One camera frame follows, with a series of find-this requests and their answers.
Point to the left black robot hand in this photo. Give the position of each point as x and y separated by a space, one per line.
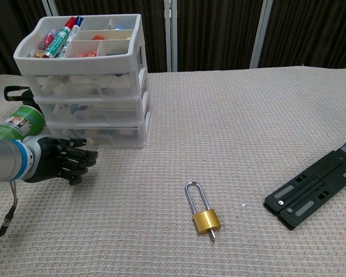
52 158

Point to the translucent drawer with stationery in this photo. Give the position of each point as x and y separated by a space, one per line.
127 137

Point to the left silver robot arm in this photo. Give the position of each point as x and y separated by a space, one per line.
4 160

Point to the translucent drawer with blue item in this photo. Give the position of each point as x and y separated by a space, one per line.
103 112

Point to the translucent drawer with white clutter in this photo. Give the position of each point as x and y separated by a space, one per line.
75 86

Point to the green cylindrical can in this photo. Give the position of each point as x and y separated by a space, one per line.
23 121

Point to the blue clip item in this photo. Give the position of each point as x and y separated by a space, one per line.
78 109

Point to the yellow red small sticker item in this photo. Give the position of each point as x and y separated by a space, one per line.
40 54

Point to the orange red flat item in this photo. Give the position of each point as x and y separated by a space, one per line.
88 54

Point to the beige waffle tablecloth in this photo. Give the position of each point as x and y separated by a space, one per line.
161 144

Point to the red cap whiteboard marker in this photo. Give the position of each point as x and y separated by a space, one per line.
59 40

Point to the red candy packet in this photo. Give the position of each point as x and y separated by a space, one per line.
47 39

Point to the blue cap whiteboard marker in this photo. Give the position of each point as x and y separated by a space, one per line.
73 31

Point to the small orange round item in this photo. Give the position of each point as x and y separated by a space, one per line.
98 37

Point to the small blue item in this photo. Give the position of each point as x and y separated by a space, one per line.
118 27

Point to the brass long shackle padlock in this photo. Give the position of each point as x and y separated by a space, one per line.
206 222

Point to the small silver key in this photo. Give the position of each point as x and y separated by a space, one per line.
212 236

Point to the black folding stand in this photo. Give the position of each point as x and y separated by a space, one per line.
305 196

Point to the white plastic drawer organizer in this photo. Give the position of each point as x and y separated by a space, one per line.
75 65

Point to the white screen frame post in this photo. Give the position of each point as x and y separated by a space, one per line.
170 34
50 7
259 31

